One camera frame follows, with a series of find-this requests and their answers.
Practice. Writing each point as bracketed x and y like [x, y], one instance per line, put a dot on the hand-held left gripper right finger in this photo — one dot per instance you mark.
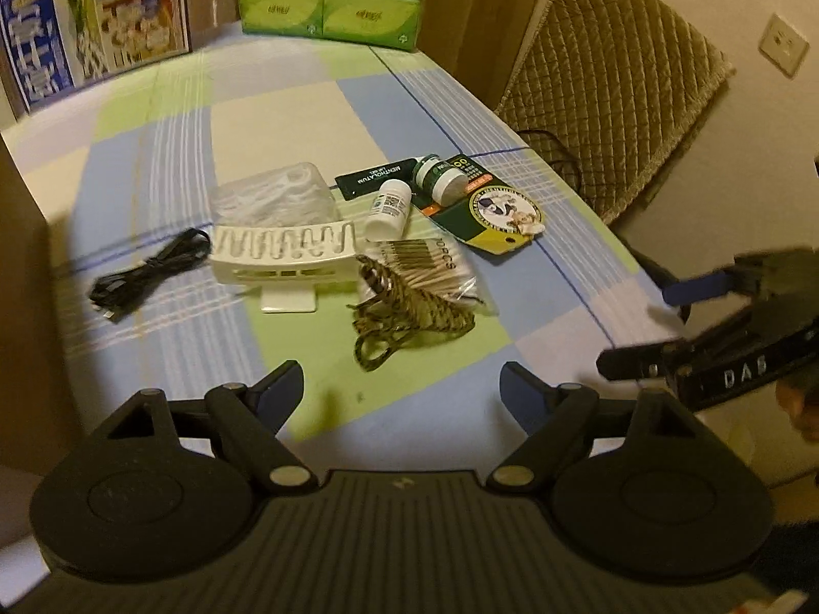
[515, 390]

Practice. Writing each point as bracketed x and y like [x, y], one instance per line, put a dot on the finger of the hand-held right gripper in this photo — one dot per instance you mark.
[640, 361]
[697, 286]

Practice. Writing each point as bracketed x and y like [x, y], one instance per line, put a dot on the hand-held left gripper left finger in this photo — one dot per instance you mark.
[285, 390]

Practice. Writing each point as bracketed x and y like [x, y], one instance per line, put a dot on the white pill bottle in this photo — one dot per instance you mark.
[387, 211]

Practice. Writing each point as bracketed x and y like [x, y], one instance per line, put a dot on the checked cloth desktop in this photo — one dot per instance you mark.
[269, 115]

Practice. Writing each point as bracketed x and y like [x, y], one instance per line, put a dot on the person's right hand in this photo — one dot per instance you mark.
[800, 409]

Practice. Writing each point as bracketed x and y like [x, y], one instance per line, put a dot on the white plastic rack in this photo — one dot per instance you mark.
[281, 268]

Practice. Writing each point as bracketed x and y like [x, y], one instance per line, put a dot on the cotton swab pack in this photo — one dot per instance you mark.
[435, 268]

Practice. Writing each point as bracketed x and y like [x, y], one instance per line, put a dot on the green printed card pack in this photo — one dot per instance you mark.
[492, 217]

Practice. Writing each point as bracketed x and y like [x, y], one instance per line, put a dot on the clear box of floss picks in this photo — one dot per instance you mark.
[275, 198]

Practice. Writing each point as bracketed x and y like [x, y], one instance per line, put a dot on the dark green tube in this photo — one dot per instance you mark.
[371, 180]

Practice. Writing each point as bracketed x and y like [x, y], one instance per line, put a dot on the beige quilted chair cushion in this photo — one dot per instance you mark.
[608, 77]

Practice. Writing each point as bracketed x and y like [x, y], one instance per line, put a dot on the green bottle with white cap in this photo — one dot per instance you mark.
[435, 176]

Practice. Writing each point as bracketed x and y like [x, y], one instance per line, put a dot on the brown wooden panel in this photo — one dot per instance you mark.
[25, 300]
[486, 13]

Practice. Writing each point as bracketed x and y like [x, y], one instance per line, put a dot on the colourful printed box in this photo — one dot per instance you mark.
[96, 19]

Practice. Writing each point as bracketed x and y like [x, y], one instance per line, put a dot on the white wall socket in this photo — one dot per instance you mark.
[784, 45]

